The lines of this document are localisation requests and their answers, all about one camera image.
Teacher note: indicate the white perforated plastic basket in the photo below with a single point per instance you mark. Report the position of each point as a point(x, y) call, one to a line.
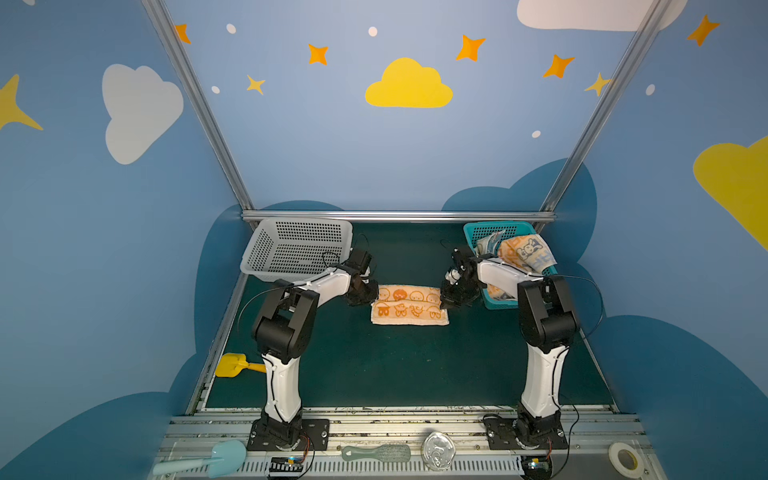
point(295, 249)

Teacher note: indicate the right small circuit board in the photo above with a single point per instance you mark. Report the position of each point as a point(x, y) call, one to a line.
point(536, 468)

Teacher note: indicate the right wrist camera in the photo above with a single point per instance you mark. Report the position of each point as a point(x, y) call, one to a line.
point(463, 258)

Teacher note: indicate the cream rabbit lettered towel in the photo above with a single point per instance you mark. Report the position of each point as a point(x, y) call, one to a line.
point(528, 252)

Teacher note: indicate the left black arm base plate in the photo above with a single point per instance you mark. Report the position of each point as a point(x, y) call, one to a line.
point(315, 433)

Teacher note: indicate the aluminium frame post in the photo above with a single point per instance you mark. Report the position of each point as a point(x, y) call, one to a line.
point(161, 20)
point(628, 65)

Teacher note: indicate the green plastic brush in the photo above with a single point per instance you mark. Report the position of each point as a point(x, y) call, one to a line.
point(390, 453)

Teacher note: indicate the teal perforated plastic basket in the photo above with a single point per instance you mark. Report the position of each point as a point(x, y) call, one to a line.
point(510, 231)

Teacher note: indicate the aluminium frame right post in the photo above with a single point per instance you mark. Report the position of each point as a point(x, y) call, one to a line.
point(628, 65)

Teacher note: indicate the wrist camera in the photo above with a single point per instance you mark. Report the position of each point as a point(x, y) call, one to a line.
point(463, 258)
point(359, 260)

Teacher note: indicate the aluminium front rail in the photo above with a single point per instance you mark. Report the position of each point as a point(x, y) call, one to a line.
point(590, 430)

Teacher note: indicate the orange white patterned towel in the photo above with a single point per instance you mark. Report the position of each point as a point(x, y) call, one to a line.
point(406, 305)

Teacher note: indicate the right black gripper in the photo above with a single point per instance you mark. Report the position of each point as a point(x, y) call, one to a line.
point(456, 294)

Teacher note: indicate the aluminium frame left post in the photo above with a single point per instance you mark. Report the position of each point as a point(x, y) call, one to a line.
point(161, 20)

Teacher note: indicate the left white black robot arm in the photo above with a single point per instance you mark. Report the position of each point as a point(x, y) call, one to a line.
point(282, 331)

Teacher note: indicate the blue patterned towel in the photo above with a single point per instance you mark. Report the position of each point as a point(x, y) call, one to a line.
point(490, 244)

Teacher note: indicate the white tape roll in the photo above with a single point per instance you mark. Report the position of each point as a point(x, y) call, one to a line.
point(626, 460)

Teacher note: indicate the yellow plastic scoop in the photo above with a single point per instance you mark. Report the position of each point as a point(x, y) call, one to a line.
point(231, 365)

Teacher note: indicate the small circuit board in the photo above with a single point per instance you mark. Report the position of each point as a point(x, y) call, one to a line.
point(536, 468)
point(285, 468)

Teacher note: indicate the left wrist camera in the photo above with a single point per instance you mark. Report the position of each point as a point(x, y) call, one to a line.
point(359, 260)

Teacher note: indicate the left small circuit board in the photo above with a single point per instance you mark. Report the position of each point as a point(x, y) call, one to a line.
point(285, 468)

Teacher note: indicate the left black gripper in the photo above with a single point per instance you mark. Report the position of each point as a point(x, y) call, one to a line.
point(365, 291)

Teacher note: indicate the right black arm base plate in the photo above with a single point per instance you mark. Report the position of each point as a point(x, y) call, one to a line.
point(504, 433)

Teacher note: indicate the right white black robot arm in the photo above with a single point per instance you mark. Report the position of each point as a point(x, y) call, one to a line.
point(548, 324)

